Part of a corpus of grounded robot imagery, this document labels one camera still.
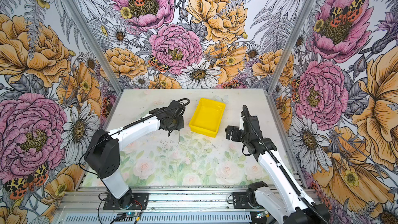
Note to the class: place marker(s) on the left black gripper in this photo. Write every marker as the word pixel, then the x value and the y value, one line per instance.
pixel 180 126

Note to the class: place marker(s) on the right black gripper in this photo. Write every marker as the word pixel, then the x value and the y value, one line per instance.
pixel 236 129

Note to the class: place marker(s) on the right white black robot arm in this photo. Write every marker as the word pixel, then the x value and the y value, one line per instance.
pixel 291 204

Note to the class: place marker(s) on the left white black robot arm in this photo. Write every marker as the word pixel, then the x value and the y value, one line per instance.
pixel 103 153

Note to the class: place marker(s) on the yellow plastic bin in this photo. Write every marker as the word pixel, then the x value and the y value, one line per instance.
pixel 207 117

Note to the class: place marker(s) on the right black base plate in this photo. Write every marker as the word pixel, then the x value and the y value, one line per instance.
pixel 240 200

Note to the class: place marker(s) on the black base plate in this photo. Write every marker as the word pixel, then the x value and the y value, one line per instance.
pixel 131 201
pixel 240 200

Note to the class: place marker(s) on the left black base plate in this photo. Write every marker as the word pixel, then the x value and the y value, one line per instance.
pixel 131 201

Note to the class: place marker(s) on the white vented cable duct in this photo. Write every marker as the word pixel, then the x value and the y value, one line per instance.
pixel 162 218

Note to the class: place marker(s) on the aluminium front rail frame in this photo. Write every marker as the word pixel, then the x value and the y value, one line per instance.
pixel 167 200

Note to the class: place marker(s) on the left aluminium corner post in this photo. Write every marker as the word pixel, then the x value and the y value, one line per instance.
pixel 82 24

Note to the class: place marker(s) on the aluminium corner post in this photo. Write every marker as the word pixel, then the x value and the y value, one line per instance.
pixel 82 24
pixel 299 23

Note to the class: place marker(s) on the right aluminium corner post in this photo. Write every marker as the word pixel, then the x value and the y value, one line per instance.
pixel 299 23

